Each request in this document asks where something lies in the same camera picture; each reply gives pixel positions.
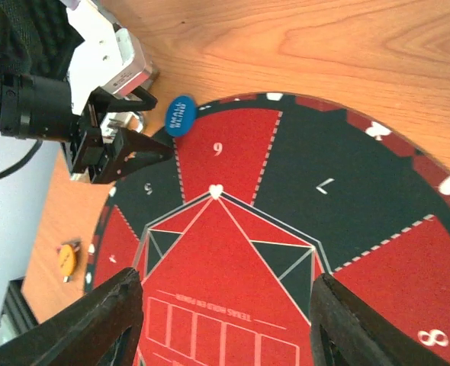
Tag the red black triangular token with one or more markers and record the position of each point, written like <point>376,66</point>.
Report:
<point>76,243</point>

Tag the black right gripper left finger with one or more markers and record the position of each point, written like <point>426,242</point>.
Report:
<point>101,328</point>

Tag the aluminium poker chip case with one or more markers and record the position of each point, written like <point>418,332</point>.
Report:
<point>110,57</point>

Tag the blue small blind button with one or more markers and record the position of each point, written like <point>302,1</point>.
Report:
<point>180,116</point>

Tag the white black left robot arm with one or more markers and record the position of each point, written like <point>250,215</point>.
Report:
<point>34,107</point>

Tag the yellow big blind button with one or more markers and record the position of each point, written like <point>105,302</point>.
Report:
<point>67,260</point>

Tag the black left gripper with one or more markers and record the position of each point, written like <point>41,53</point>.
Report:
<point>37,108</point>

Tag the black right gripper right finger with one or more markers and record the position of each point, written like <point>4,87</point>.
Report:
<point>346,331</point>

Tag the round red black poker mat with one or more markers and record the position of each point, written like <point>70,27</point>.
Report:
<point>264,194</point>

